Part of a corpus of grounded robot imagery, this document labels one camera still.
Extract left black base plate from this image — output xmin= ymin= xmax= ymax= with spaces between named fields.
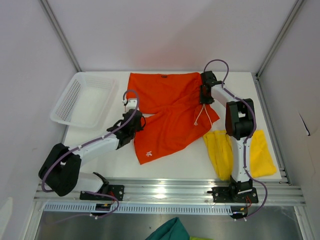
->
xmin=79 ymin=184 xmax=125 ymax=201

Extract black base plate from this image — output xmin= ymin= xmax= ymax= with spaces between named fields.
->
xmin=206 ymin=186 xmax=259 ymax=204
xmin=79 ymin=184 xmax=125 ymax=201

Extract aluminium corner post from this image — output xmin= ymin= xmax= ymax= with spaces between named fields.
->
xmin=38 ymin=0 xmax=82 ymax=72
xmin=255 ymin=0 xmax=307 ymax=80

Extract yellow shorts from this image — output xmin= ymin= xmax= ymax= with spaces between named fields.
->
xmin=203 ymin=130 xmax=277 ymax=181

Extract orange shorts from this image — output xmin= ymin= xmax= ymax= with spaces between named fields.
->
xmin=126 ymin=72 xmax=219 ymax=165

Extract slotted cable duct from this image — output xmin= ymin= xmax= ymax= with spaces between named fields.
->
xmin=44 ymin=202 xmax=232 ymax=216

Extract white plastic basket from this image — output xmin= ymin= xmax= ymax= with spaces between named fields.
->
xmin=50 ymin=72 xmax=118 ymax=129

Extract aluminium mounting rail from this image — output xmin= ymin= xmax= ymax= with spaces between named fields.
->
xmin=33 ymin=178 xmax=306 ymax=207

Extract right aluminium corner post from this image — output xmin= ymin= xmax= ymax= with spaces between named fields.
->
xmin=255 ymin=0 xmax=307 ymax=80

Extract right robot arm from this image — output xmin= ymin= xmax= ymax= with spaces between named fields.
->
xmin=200 ymin=71 xmax=257 ymax=203

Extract teal cloth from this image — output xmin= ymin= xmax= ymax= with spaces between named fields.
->
xmin=145 ymin=217 xmax=190 ymax=240

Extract left aluminium corner post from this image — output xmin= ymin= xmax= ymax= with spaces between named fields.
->
xmin=38 ymin=0 xmax=82 ymax=72

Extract right side aluminium rail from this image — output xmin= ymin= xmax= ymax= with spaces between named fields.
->
xmin=251 ymin=73 xmax=292 ymax=186

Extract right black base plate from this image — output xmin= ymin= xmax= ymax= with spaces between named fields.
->
xmin=206 ymin=186 xmax=259 ymax=204

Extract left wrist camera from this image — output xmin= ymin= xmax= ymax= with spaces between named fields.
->
xmin=122 ymin=98 xmax=139 ymax=113

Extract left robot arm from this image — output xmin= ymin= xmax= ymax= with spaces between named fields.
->
xmin=38 ymin=109 xmax=146 ymax=200

